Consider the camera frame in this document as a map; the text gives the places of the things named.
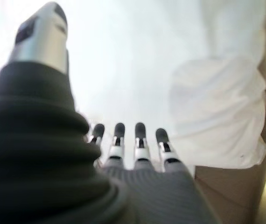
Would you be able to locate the white duvet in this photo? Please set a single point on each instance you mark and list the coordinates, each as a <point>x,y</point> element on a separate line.
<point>205,105</point>

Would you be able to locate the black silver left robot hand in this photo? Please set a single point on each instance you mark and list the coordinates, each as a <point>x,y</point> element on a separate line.
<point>42,163</point>

